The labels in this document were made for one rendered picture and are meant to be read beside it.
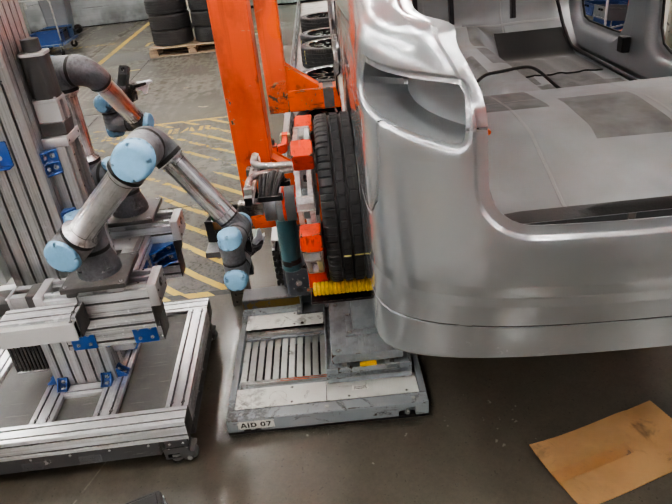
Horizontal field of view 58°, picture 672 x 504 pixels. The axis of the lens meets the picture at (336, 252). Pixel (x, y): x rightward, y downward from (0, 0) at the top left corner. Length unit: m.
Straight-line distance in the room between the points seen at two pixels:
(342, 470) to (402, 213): 1.29
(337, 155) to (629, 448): 1.52
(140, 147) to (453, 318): 0.98
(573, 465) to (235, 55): 2.09
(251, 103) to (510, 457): 1.80
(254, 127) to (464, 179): 1.63
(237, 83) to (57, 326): 1.25
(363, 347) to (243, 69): 1.29
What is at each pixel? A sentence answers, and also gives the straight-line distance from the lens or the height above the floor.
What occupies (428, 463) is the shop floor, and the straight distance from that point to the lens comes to 2.46.
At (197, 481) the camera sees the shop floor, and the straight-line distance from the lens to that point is 2.54.
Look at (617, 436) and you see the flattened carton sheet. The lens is 2.64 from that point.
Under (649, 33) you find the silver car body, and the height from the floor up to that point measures 1.06.
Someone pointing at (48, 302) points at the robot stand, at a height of 0.75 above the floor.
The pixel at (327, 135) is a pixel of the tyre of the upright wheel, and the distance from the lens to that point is 2.20.
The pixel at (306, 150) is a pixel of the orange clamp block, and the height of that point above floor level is 1.14.
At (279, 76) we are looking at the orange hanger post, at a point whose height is 0.80.
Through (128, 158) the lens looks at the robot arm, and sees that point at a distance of 1.84.
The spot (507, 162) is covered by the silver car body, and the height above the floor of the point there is 0.99.
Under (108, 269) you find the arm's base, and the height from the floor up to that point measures 0.84.
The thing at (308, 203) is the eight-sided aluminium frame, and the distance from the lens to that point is 2.14.
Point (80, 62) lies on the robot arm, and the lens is 2.55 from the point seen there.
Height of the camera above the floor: 1.85
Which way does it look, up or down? 29 degrees down
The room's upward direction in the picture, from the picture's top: 6 degrees counter-clockwise
